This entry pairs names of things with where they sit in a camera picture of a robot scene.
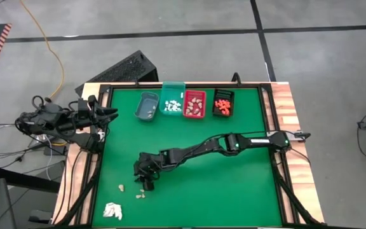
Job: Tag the small orange skeleton figure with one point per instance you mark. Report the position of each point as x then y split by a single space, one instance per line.
226 112
228 105
218 102
221 108
223 102

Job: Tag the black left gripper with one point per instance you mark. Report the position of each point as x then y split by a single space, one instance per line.
89 117

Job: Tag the teal translucent plastic bin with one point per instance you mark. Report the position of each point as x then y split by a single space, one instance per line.
172 92

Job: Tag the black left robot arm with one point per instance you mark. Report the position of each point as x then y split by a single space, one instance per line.
43 122

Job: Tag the red plastic basket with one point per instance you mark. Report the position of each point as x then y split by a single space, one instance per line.
195 93

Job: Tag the black perforated computer case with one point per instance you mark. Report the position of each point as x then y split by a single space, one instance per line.
122 70

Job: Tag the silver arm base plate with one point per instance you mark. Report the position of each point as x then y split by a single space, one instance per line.
292 135
101 136

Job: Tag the crumpled white tissue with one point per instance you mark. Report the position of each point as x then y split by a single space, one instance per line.
113 210

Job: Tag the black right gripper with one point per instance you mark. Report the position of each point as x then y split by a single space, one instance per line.
146 165

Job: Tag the black curved frame bracket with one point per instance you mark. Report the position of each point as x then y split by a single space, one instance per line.
236 78

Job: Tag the black plastic basket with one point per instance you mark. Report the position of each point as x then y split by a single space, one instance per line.
223 93

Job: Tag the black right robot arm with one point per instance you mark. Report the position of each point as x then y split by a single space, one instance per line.
202 149

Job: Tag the grey-blue plastic bin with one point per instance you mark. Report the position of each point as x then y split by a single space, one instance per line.
143 106

